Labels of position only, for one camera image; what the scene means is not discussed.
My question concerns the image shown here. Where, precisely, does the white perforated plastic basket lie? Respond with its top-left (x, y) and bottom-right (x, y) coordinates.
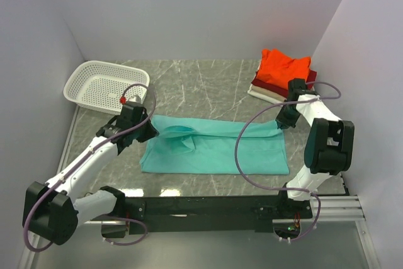
top-left (63, 60), bottom-right (150, 115)

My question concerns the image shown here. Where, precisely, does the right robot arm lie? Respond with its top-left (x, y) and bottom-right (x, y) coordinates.
top-left (276, 78), bottom-right (355, 218)

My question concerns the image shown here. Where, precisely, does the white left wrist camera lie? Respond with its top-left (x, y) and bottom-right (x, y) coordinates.
top-left (120, 93), bottom-right (142, 105)

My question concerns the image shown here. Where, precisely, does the folded orange t-shirt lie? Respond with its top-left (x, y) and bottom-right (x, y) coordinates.
top-left (256, 49), bottom-right (311, 89)

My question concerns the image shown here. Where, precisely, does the teal t-shirt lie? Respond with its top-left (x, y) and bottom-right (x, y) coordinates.
top-left (140, 115), bottom-right (289, 175)

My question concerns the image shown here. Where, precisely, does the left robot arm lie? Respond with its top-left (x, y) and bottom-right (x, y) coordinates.
top-left (22, 101), bottom-right (158, 252)

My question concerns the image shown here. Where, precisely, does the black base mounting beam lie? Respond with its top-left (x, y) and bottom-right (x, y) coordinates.
top-left (120, 193), bottom-right (313, 235)

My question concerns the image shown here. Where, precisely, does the folded dark red t-shirt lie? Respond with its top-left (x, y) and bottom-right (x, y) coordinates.
top-left (251, 71), bottom-right (317, 98)

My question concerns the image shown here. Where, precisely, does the folded white t-shirt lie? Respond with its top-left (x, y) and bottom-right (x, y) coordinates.
top-left (247, 89), bottom-right (285, 104)

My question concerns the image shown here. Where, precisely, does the folded beige t-shirt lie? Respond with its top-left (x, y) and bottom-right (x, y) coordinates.
top-left (249, 85), bottom-right (273, 95)

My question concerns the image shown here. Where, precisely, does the aluminium extrusion rail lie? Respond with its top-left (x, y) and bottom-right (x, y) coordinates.
top-left (19, 196), bottom-right (380, 268)

